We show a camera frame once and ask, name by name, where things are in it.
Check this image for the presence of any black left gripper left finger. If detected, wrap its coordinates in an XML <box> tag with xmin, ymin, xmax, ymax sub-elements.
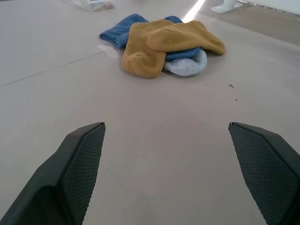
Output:
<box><xmin>0</xmin><ymin>121</ymin><xmax>106</xmax><ymax>225</ymax></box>

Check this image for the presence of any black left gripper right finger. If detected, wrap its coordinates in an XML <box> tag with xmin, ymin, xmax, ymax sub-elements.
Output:
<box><xmin>228</xmin><ymin>121</ymin><xmax>300</xmax><ymax>225</ymax></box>

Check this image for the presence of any clear plastic container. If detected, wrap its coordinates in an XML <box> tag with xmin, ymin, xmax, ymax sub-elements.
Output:
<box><xmin>73</xmin><ymin>0</ymin><xmax>115</xmax><ymax>12</ymax></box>

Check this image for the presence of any light grey sock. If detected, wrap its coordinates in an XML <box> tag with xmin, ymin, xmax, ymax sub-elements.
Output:
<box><xmin>163</xmin><ymin>49</ymin><xmax>208</xmax><ymax>76</ymax></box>

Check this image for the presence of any blue sock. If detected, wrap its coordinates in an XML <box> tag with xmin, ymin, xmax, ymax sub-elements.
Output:
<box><xmin>99</xmin><ymin>13</ymin><xmax>150</xmax><ymax>50</ymax></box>
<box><xmin>164</xmin><ymin>15</ymin><xmax>202</xmax><ymax>60</ymax></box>

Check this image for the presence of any mustard yellow sock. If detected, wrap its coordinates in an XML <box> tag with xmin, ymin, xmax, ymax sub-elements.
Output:
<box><xmin>146</xmin><ymin>20</ymin><xmax>227</xmax><ymax>56</ymax></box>
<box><xmin>121</xmin><ymin>19</ymin><xmax>174</xmax><ymax>79</ymax></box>

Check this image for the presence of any white stand base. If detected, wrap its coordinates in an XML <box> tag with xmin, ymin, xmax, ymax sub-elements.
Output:
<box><xmin>210</xmin><ymin>0</ymin><xmax>243</xmax><ymax>14</ymax></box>

